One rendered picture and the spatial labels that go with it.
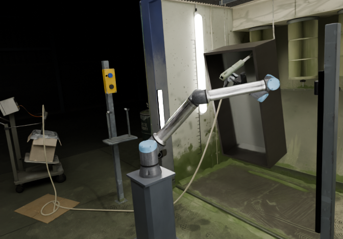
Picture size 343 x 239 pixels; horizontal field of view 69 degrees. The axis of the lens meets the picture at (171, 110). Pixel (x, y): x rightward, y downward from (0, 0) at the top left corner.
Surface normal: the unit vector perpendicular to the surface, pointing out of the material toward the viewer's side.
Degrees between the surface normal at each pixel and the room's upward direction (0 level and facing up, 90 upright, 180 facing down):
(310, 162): 57
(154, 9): 90
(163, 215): 90
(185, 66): 90
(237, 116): 102
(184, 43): 90
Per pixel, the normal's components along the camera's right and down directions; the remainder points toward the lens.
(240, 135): -0.74, 0.36
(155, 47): 0.62, 0.08
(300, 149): -0.70, -0.40
